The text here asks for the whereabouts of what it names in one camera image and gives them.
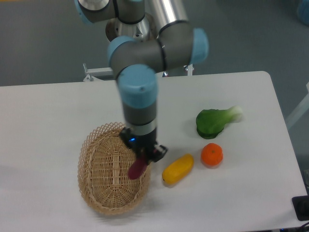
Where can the purple sweet potato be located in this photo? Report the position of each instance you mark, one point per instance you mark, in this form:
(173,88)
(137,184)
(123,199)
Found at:
(137,168)

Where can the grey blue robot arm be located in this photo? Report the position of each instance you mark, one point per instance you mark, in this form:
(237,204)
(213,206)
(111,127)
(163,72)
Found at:
(135,66)

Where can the yellow mango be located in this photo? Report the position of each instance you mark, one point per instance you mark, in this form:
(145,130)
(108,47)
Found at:
(178,170)

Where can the white table leg right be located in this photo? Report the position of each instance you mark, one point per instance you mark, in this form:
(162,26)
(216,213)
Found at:
(299,110)

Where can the black device at edge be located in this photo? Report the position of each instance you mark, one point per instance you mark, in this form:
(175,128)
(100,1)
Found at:
(301,207)

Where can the woven wicker basket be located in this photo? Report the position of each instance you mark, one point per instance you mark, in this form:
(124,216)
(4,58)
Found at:
(102,172)

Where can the green bok choy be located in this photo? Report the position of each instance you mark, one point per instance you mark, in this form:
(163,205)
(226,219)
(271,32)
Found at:
(210,123)

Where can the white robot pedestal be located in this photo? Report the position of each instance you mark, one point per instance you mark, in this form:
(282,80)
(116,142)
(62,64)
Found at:
(143,33)

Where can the blue object top right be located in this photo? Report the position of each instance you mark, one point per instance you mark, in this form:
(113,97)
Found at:
(303,11)

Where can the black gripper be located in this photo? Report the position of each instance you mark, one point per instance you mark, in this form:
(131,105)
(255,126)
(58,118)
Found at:
(141,143)

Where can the orange tangerine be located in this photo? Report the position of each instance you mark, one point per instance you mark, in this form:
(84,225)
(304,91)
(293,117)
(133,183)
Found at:
(212,154)

